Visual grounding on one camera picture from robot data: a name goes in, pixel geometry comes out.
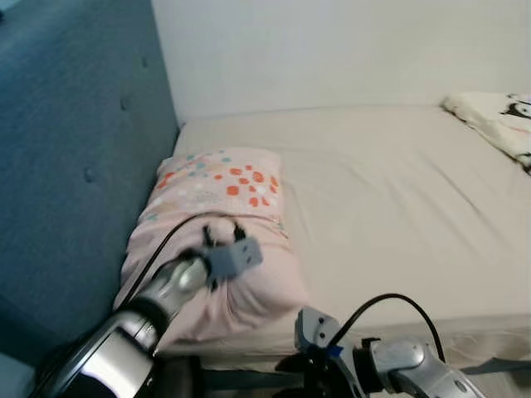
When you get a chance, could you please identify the dark blue bed base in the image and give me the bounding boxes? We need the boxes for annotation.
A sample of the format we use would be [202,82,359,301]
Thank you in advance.
[199,357,531,392]

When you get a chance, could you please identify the blue upholstered headboard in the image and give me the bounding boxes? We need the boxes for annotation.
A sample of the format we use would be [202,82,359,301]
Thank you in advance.
[0,0,182,349]

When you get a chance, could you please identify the cream cartoon print blanket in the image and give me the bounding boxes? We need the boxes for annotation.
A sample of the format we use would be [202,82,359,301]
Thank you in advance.
[440,91,531,175]

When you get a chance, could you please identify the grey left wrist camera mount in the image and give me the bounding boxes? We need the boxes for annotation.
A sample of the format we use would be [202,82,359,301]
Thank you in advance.
[203,239,265,281]

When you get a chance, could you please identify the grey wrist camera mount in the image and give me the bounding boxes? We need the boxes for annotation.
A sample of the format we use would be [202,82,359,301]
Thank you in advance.
[203,239,265,281]
[295,307,353,374]

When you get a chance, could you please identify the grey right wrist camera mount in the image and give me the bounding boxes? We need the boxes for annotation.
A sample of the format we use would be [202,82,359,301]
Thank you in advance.
[295,307,353,374]

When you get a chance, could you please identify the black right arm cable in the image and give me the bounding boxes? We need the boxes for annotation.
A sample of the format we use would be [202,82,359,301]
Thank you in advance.
[328,293,446,366]

